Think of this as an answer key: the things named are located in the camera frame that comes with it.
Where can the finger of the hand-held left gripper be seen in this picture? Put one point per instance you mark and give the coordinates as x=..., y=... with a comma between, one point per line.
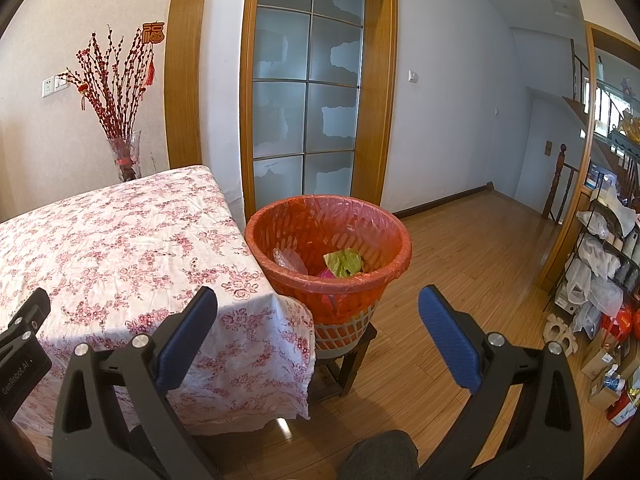
x=27, y=317

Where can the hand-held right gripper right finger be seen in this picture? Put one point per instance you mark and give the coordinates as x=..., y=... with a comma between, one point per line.
x=450, y=340

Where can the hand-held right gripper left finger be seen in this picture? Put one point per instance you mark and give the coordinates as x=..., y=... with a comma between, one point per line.
x=185, y=332

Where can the plastic mesh waste basket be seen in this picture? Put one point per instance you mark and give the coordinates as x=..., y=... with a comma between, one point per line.
x=345, y=342

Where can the clear bubble wrap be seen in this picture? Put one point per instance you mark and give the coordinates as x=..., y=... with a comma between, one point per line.
x=290, y=261

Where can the light green plastic bag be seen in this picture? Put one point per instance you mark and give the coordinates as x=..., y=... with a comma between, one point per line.
x=345, y=261

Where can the pink plastic bag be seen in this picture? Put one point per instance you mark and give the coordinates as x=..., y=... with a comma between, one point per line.
x=327, y=274

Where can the floral tablecloth table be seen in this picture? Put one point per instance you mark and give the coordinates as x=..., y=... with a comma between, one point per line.
x=140, y=260

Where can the dark wooden stool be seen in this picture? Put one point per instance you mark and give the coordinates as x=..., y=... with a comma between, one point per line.
x=357, y=355

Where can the person's leg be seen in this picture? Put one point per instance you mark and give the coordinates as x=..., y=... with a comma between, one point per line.
x=382, y=457

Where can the dark wooden baseboard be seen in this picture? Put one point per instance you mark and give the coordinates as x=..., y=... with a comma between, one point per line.
x=450, y=199

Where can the black metal shelf rack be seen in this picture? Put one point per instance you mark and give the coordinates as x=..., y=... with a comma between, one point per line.
x=575, y=270

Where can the cardboard box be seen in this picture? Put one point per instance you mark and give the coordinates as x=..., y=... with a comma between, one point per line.
x=597, y=362
x=600, y=399

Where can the white spray bottle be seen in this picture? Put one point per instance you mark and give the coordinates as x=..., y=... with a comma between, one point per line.
x=611, y=380

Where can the pile of white plastic bags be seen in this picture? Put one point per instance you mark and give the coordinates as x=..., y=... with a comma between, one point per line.
x=597, y=260

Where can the red gift bag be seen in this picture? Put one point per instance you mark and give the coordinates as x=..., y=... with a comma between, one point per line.
x=622, y=325

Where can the glass vase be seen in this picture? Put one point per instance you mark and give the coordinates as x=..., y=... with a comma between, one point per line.
x=125, y=157

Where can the colourful printed box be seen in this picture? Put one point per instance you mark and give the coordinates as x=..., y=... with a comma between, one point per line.
x=625, y=410

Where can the red berry branches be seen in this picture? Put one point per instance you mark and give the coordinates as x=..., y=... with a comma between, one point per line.
x=112, y=95

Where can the frosted glass sliding door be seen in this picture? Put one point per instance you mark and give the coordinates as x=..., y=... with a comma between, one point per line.
x=307, y=95

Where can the golden ornament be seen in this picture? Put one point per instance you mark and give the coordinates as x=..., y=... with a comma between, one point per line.
x=629, y=127

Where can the metal stair railing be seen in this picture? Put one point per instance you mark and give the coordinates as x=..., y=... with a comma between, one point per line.
x=580, y=72

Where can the red hanging ornament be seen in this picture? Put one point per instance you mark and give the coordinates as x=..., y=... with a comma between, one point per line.
x=153, y=32

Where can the wooden partition frame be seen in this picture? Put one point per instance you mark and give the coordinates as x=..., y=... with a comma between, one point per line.
x=567, y=230

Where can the wooden stair newel post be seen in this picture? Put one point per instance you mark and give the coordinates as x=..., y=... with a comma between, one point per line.
x=559, y=175

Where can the brown wall plate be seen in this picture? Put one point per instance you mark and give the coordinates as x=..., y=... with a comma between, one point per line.
x=549, y=147

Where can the white wall socket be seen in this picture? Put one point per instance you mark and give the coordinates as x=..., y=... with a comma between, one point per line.
x=48, y=87

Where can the white wall switch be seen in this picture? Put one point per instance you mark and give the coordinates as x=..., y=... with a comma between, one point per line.
x=61, y=81

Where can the wooden door frame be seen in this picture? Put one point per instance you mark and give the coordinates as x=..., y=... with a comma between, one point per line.
x=382, y=95

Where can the wooden wall trim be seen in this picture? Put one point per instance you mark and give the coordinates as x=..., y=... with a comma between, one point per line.
x=185, y=70

